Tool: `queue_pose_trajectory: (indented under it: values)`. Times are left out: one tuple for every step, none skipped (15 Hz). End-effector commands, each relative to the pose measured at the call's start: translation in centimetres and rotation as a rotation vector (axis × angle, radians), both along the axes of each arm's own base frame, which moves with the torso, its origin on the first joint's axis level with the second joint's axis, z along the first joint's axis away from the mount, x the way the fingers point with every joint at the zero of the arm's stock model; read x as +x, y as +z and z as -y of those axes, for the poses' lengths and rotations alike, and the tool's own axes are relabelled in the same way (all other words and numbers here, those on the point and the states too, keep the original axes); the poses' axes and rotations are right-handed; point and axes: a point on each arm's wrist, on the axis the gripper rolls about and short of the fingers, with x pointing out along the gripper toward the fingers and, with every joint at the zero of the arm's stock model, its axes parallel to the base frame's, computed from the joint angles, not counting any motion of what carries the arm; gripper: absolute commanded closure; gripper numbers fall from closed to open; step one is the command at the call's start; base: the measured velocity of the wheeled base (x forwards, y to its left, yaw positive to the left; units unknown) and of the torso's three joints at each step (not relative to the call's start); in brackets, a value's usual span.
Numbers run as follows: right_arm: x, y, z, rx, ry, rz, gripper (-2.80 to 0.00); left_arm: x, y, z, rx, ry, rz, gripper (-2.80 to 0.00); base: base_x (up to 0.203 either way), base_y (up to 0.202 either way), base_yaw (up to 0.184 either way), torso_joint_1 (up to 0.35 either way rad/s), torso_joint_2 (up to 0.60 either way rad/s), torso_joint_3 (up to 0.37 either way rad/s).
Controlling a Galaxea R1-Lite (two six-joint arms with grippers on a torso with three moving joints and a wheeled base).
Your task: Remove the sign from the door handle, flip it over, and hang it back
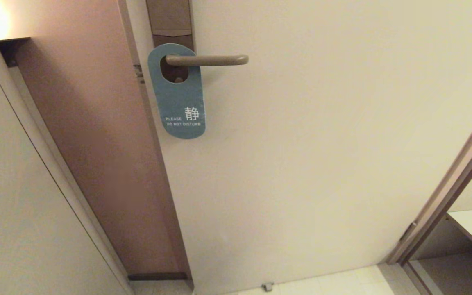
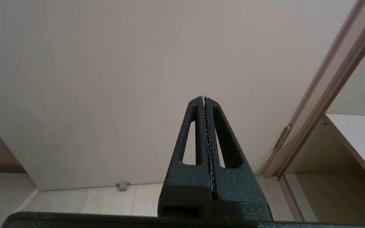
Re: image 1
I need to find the blue and white door hanger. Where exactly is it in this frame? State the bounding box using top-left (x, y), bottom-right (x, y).
top-left (147, 43), bottom-right (207, 140)

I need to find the cream room door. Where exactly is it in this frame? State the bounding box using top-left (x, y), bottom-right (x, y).
top-left (117, 0), bottom-right (472, 295)

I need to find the brown door lock plate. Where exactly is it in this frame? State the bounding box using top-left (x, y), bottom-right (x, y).
top-left (146, 0), bottom-right (196, 84)

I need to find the dark brown baseboard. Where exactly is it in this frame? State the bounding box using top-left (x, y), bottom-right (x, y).
top-left (127, 272), bottom-right (191, 281)

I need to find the beige closet panel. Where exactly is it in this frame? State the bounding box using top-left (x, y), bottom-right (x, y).
top-left (0, 14), bottom-right (134, 295)

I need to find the beige lever door handle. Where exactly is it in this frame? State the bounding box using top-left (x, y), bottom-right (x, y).
top-left (165, 54), bottom-right (250, 84)

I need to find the metal frame hinge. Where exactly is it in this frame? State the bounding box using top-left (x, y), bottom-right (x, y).
top-left (400, 221), bottom-right (418, 243)

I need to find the brown wardrobe door frame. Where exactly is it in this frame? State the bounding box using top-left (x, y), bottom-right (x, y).
top-left (386, 92), bottom-right (472, 265)

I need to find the dark wall lamp bracket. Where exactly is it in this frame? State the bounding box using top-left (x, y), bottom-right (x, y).
top-left (0, 37), bottom-right (31, 68)

